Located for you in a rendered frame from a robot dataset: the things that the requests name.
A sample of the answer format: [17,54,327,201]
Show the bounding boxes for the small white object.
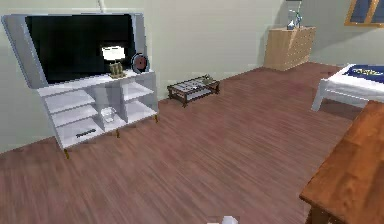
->
[206,215,240,224]

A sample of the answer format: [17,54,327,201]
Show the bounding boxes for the dark glass coffee table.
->
[166,75,221,108]

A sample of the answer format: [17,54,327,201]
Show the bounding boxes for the white shade table lamp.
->
[101,45,128,80]

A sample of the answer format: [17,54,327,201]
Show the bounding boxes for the white bed blue cover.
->
[311,63,384,113]

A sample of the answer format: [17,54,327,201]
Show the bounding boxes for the grey flat television set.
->
[1,13,148,90]

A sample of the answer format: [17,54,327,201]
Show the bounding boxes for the white shelf unit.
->
[36,69,160,160]

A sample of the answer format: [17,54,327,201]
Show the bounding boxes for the black remote control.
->
[75,129,98,139]

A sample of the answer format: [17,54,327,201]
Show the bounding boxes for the light wood chest of drawers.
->
[264,26,317,72]

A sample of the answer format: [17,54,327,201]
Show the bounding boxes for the brown wooden table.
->
[298,99,384,224]

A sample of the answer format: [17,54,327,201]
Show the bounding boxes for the round dark clock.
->
[130,52,151,74]

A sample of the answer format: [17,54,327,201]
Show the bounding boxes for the clear glass vase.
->
[286,9,304,31]

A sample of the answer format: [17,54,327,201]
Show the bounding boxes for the clear glass cup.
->
[100,107,117,125]

